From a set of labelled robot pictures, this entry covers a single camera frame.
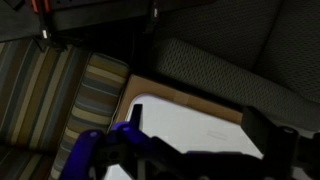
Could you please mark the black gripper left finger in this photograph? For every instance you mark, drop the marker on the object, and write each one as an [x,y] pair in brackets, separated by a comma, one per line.
[100,150]

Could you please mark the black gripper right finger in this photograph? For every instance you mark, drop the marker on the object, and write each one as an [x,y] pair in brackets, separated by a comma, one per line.
[280,150]

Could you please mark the striped sofa cushion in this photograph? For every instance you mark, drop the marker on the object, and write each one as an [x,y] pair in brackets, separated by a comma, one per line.
[43,96]

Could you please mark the grey fabric sofa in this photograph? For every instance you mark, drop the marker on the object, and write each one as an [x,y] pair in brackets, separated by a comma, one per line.
[233,50]

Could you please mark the black desk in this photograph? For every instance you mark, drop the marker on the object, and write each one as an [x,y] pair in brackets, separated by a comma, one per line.
[100,13]

